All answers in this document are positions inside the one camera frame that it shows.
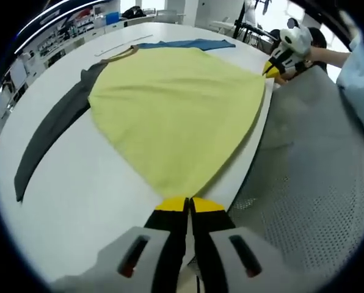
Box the yellow grey blue garment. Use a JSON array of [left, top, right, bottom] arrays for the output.
[[13, 38, 267, 202]]

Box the black camera stand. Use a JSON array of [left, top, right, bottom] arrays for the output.
[[233, 0, 262, 40]]

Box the grey mesh chair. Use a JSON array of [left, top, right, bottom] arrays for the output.
[[227, 65, 364, 293]]

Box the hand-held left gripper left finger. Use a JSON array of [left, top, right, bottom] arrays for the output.
[[52, 197, 189, 293]]

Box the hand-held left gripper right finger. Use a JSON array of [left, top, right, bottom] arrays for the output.
[[190, 198, 296, 293]]

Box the long ceiling light strip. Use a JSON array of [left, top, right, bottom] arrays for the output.
[[15, 2, 64, 54]]

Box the blue storage bin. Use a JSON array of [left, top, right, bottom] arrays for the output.
[[104, 12, 122, 25]]

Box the white counter with cabinets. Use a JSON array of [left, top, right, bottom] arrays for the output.
[[16, 10, 186, 71]]

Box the white template strip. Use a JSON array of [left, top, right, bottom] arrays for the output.
[[93, 33, 154, 57]]

